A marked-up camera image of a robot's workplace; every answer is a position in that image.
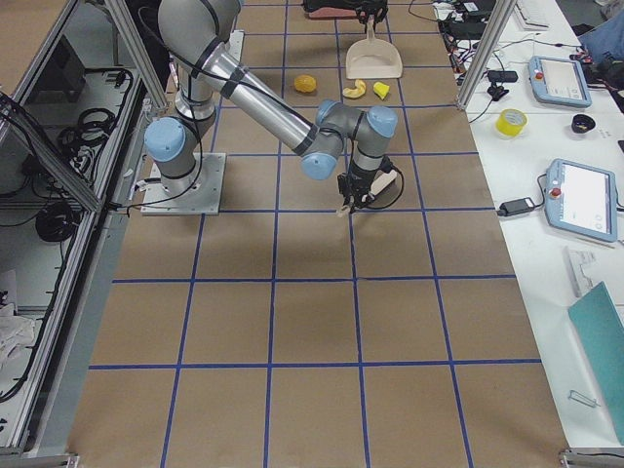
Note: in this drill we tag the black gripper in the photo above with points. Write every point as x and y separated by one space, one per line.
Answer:
359 183
367 11

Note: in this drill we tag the beige hand brush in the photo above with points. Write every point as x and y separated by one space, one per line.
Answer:
365 198

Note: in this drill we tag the beige plastic dustpan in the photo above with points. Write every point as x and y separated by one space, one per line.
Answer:
373 58

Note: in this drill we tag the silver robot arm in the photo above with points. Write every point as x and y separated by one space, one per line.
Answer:
196 33

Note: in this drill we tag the pink bin with black bag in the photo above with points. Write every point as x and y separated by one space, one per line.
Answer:
330 9

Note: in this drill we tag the yellow green sponge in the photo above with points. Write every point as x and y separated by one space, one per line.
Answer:
381 90

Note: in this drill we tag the golden bread roll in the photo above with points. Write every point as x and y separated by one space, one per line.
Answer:
305 84

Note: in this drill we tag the black webcam clip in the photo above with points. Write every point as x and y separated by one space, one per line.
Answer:
497 79

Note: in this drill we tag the black power adapter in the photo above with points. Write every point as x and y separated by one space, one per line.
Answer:
515 207

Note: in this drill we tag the yellow tape roll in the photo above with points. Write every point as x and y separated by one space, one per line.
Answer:
511 122

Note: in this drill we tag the far teach pendant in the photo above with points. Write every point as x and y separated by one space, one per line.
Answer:
558 81

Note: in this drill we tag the teach pendant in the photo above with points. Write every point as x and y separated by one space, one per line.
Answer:
581 199
558 81

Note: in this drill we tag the near teach pendant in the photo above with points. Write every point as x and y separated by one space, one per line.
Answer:
581 199

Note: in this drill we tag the small black bowl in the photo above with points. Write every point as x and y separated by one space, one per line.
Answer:
582 124

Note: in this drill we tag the teal folder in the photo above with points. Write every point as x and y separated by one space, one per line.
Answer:
600 331

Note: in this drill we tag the aluminium frame post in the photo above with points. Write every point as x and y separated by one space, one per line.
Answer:
498 19

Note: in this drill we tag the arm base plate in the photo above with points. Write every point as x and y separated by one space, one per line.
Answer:
198 193
235 44

